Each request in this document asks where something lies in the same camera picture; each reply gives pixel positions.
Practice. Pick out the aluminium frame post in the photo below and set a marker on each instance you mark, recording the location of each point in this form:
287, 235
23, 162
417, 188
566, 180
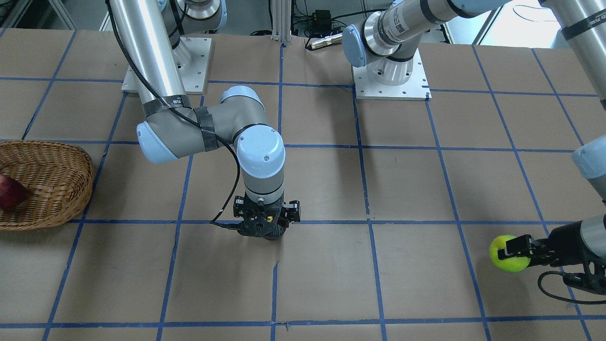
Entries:
281, 20

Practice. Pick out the red yellow apple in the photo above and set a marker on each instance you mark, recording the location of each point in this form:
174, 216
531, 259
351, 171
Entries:
12, 193

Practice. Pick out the wicker basket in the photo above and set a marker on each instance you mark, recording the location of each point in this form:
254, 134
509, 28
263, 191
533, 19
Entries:
59, 179

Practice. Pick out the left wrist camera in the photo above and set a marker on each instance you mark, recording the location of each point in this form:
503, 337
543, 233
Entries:
592, 280

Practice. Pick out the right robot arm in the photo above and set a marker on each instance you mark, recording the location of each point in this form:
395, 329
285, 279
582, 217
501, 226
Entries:
173, 129

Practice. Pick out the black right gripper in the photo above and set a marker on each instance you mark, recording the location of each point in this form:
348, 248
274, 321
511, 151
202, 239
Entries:
293, 210

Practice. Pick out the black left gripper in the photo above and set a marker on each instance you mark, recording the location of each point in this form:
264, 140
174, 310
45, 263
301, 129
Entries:
565, 240

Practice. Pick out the black box behind table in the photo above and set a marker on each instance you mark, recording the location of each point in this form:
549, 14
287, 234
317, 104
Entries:
320, 23

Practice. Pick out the silver cylinder on floor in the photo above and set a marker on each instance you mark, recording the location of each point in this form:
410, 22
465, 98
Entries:
323, 42

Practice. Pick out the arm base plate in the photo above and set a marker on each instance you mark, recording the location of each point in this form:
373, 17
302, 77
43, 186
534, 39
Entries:
180, 71
391, 80

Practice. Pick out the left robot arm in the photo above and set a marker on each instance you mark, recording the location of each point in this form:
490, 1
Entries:
385, 45

